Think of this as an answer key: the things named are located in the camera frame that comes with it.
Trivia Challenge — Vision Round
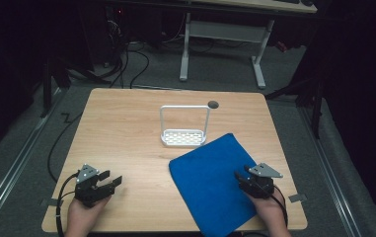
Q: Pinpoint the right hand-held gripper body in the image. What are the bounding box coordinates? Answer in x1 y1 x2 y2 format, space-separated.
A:
239 162 283 199

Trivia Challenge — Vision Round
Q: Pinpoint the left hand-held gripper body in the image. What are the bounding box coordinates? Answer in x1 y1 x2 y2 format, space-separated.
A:
74 163 115 208

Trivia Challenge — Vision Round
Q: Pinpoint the blue cloth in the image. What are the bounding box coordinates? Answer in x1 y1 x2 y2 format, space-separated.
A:
168 132 259 237

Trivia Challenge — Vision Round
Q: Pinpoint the person's left hand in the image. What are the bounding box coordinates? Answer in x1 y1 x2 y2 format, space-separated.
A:
65 196 111 237

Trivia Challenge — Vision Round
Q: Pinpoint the person's right hand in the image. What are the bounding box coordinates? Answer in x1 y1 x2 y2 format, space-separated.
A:
246 194 292 237

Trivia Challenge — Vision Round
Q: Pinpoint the grey tape piece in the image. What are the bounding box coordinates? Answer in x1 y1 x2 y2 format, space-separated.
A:
38 197 59 208
287 193 308 203

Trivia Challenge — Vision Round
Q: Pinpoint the black stand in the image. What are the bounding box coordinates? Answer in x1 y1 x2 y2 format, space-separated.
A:
263 74 326 140
39 58 72 119

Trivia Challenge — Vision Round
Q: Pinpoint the white-legged wooden desk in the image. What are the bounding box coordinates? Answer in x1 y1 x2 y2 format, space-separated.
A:
179 0 319 90

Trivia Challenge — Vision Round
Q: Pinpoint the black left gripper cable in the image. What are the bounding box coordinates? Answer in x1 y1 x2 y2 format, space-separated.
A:
55 172 80 237

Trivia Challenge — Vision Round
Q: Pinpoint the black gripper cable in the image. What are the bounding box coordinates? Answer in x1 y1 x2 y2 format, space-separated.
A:
269 184 289 229
55 172 80 237

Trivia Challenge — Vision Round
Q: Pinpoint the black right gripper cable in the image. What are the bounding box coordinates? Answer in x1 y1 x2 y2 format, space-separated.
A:
269 184 289 229

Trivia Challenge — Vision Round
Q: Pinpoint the black floor cable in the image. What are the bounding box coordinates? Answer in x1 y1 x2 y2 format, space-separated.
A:
46 112 84 184

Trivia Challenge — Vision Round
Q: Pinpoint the white wire rack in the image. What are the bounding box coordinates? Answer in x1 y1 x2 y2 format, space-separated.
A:
159 105 211 148

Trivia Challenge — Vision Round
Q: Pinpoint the metal floor rail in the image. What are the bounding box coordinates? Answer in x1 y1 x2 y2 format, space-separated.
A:
0 88 65 233
298 106 364 237

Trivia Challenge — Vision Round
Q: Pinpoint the bundle of black cables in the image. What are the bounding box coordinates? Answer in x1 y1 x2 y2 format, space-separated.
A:
105 6 151 89

